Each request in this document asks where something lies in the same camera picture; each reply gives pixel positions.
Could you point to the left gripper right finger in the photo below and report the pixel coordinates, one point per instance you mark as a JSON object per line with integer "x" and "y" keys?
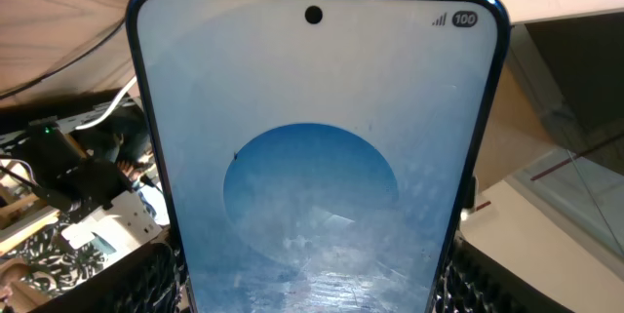
{"x": 472, "y": 282}

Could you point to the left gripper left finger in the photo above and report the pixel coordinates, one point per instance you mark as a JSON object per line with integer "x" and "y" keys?
{"x": 148, "y": 280}

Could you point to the blue Galaxy smartphone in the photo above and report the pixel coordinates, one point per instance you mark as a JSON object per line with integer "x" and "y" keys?
{"x": 315, "y": 154}

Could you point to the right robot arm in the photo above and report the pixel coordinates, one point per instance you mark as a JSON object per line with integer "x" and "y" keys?
{"x": 69, "y": 182}

